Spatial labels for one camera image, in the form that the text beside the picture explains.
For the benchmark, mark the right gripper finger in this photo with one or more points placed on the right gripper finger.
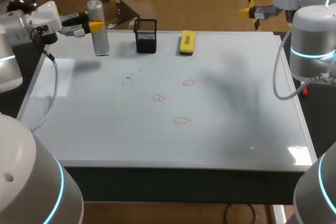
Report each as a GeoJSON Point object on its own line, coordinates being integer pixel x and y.
{"type": "Point", "coordinates": [263, 12]}

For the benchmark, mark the large whiteboard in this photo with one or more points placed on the large whiteboard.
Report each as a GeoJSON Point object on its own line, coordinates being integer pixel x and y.
{"type": "Point", "coordinates": [162, 129]}

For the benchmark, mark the yellow whiteboard eraser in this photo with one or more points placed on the yellow whiteboard eraser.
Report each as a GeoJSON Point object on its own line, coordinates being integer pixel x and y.
{"type": "Point", "coordinates": [187, 42]}

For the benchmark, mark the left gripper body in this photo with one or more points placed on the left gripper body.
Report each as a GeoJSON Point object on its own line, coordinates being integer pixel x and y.
{"type": "Point", "coordinates": [46, 16]}

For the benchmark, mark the black mesh cup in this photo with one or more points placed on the black mesh cup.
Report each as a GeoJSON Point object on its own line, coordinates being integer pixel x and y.
{"type": "Point", "coordinates": [145, 39]}

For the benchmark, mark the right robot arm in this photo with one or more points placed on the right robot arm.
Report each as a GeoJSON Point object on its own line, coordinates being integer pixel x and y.
{"type": "Point", "coordinates": [311, 40]}

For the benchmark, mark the grey hand-held probe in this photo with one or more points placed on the grey hand-held probe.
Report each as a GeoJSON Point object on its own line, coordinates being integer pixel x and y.
{"type": "Point", "coordinates": [99, 41]}

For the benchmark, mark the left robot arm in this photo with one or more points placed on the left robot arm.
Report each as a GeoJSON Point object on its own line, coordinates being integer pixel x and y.
{"type": "Point", "coordinates": [23, 171]}

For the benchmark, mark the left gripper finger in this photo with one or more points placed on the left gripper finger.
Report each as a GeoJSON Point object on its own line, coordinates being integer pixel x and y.
{"type": "Point", "coordinates": [74, 18]}
{"type": "Point", "coordinates": [96, 26]}

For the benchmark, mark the brown cardboard box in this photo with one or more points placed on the brown cardboard box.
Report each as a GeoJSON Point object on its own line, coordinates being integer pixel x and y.
{"type": "Point", "coordinates": [126, 11]}

